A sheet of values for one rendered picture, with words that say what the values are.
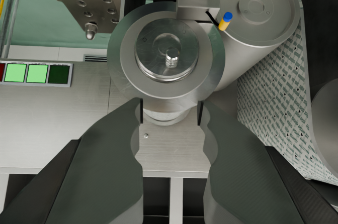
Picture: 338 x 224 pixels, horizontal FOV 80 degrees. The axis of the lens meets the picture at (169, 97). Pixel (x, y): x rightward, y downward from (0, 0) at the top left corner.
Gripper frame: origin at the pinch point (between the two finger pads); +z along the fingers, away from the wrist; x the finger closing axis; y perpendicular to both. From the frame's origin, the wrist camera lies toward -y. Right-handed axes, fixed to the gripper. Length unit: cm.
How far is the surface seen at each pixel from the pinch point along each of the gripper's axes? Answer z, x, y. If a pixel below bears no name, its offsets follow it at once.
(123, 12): 18.2, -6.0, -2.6
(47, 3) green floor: 227, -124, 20
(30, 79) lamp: 42, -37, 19
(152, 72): 10.5, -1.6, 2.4
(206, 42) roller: 14.9, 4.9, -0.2
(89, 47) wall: 295, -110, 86
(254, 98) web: 23.8, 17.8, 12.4
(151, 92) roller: 10.5, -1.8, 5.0
